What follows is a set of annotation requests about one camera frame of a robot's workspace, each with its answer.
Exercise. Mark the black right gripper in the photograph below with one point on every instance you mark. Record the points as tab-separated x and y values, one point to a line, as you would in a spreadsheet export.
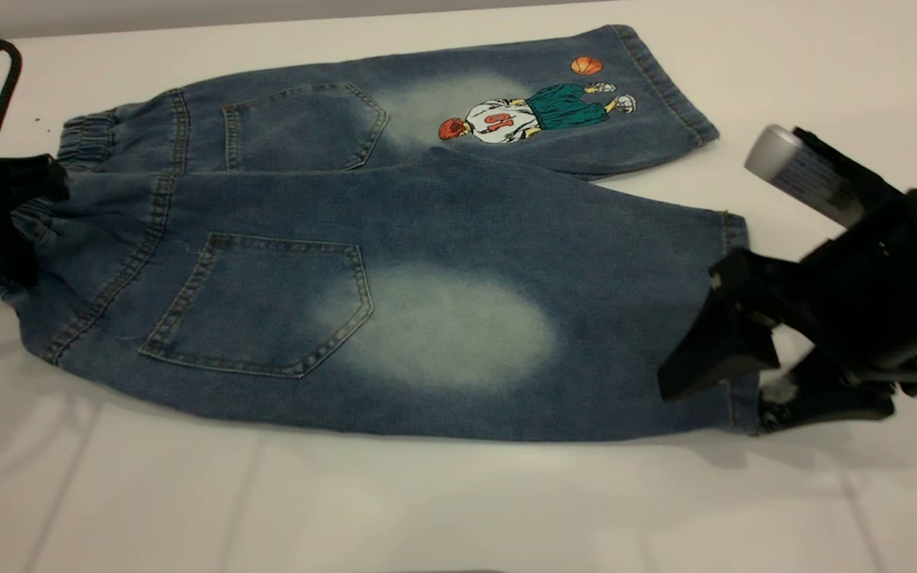
888	294

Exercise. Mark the blue denim children's jeans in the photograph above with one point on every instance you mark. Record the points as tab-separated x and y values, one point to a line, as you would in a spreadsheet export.
442	263

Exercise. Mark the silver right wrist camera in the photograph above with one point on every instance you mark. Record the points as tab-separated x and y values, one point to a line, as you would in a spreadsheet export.
801	171

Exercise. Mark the black right camera mount bracket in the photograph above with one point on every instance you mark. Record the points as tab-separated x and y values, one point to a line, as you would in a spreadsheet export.
856	163

